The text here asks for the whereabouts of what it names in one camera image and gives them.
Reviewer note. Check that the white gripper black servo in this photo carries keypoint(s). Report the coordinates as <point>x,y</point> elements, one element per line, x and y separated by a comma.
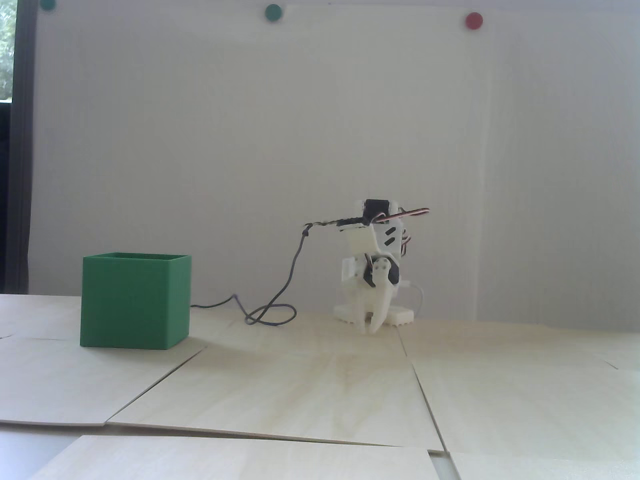
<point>371,301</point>

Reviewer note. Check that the green round magnet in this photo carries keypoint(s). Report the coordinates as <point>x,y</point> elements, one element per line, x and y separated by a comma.
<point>273,12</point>
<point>47,4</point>

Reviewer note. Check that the dark window frame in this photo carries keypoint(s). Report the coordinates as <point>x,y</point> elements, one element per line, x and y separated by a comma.
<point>22,150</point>

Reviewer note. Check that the green open box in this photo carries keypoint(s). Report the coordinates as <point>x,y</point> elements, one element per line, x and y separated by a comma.
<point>131,302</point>

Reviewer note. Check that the red round magnet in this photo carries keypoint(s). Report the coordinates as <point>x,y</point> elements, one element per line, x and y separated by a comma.
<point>473,21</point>

